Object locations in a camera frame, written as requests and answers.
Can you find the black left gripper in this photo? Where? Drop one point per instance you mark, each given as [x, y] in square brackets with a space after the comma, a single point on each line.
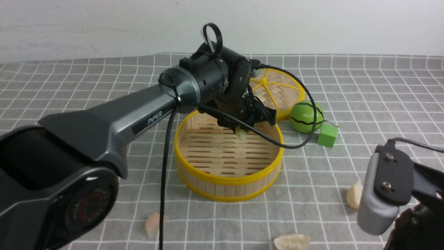
[247, 108]

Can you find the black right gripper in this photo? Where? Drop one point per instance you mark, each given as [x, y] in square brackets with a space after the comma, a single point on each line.
[421, 227]

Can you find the green toy dumpling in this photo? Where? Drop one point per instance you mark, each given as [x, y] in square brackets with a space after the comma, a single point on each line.
[240, 133]

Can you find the white toy dumpling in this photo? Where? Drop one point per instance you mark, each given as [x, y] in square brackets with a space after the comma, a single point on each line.
[292, 242]
[353, 196]

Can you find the white toy dumpling front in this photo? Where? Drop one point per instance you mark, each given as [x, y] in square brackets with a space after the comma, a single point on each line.
[292, 242]

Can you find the pink toy dumpling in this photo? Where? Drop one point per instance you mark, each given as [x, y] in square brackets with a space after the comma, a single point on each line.
[152, 225]

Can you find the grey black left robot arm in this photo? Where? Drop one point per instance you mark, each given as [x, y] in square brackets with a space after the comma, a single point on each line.
[60, 178]

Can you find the yellow rimmed woven steamer lid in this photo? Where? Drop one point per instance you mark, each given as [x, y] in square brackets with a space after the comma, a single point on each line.
[277, 90]

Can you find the yellow rimmed bamboo steamer tray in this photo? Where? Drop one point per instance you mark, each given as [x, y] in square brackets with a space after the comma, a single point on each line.
[214, 163]

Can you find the green toy watermelon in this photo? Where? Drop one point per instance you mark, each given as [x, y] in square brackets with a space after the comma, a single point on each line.
[302, 115]

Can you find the green wooden cube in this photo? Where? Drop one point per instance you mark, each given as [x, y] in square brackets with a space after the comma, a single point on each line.
[327, 135]

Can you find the grey checked tablecloth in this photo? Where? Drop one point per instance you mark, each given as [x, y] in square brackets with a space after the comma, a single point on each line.
[371, 98]

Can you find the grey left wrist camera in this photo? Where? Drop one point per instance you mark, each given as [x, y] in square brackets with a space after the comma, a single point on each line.
[254, 68]

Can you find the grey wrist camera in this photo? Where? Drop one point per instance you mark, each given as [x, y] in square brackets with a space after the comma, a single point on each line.
[254, 68]
[388, 185]

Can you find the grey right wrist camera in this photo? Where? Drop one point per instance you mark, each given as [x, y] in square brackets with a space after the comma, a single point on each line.
[388, 185]

